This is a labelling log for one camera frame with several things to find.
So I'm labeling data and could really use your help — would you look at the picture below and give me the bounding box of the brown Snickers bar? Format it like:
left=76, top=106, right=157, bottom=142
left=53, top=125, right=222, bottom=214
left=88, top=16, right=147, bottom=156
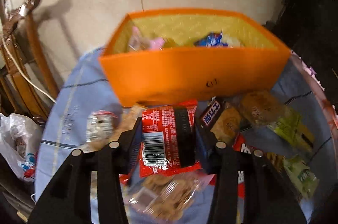
left=199, top=97, right=225, bottom=129

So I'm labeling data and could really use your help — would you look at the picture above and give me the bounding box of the red snack packet with barcode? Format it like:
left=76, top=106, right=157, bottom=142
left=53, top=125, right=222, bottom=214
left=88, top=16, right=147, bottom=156
left=139, top=100, right=202, bottom=178

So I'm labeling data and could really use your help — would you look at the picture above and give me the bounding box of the light green snack packet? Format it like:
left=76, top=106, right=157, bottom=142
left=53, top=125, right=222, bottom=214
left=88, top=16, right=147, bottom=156
left=283, top=155, right=319, bottom=199

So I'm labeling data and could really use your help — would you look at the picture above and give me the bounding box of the red KitKat packet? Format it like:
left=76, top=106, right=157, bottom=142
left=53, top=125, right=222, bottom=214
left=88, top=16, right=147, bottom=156
left=233, top=133, right=258, bottom=202

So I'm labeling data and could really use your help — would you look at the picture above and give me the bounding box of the green tea snack packet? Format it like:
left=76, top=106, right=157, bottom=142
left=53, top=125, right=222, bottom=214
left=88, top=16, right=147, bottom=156
left=267, top=105, right=315, bottom=153

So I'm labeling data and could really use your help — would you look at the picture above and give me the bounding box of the white plastic bag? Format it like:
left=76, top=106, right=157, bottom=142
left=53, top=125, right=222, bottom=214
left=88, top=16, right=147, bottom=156
left=1, top=113, right=42, bottom=182

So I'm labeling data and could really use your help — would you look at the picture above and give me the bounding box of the golden pastry pack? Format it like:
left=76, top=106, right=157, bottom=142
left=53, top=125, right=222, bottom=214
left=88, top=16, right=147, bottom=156
left=211, top=107, right=242, bottom=145

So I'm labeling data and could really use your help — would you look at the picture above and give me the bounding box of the silver wrapped candy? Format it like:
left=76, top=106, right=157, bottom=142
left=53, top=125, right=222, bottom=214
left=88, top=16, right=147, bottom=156
left=86, top=111, right=118, bottom=143

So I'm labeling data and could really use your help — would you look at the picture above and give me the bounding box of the round brown cookie pack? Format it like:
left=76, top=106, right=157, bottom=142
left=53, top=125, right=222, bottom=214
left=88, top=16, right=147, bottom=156
left=238, top=90, right=285, bottom=126

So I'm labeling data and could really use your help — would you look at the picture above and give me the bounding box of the clear bag of biscuits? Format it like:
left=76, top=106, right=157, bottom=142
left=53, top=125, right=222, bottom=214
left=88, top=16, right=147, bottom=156
left=124, top=171, right=214, bottom=223

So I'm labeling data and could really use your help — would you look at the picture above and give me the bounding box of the light blue tablecloth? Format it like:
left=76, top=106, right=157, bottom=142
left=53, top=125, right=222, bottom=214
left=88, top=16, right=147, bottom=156
left=34, top=47, right=334, bottom=224

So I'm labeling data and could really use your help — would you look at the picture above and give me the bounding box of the carved wooden chair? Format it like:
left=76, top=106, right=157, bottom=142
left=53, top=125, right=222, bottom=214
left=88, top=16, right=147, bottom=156
left=1, top=0, right=59, bottom=121

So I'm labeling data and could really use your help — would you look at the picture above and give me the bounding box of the orange cardboard box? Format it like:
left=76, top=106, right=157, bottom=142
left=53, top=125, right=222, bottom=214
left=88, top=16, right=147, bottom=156
left=99, top=8, right=290, bottom=107

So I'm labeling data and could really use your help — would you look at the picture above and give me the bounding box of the blue snack packet in box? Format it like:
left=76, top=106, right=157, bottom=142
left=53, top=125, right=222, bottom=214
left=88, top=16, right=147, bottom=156
left=194, top=32, right=229, bottom=48

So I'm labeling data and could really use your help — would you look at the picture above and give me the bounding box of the pink snack packet in box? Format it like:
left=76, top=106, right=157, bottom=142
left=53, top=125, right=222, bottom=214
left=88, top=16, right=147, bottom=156
left=127, top=26, right=166, bottom=52

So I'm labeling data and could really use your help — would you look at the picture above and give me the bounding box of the white power cable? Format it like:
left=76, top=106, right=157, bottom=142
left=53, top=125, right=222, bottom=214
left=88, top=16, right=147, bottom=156
left=0, top=30, right=57, bottom=103

